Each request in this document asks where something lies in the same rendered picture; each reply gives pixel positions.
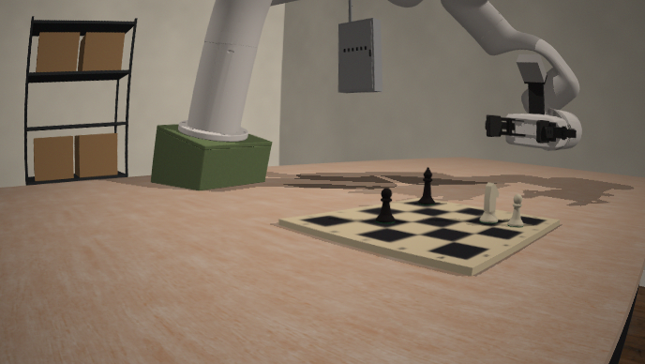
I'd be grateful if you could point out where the black bishop chess piece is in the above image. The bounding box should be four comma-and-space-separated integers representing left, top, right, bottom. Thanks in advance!
418, 167, 435, 205

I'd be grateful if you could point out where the black pawn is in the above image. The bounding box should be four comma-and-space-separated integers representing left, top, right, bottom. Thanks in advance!
376, 189, 395, 223

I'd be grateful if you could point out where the white knight chess piece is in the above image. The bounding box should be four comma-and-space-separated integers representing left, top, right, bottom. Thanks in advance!
479, 183, 499, 223

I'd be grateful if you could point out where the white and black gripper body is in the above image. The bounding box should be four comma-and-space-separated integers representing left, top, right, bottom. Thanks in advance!
505, 108, 568, 151

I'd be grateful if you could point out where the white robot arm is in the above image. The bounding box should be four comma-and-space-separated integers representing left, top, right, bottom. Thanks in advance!
178, 0, 582, 150

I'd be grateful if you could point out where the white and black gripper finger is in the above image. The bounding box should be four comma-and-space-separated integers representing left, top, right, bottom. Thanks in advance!
485, 115, 525, 137
536, 120, 577, 144

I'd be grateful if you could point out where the white pawn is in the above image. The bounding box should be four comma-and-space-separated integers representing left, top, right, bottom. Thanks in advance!
507, 194, 524, 227

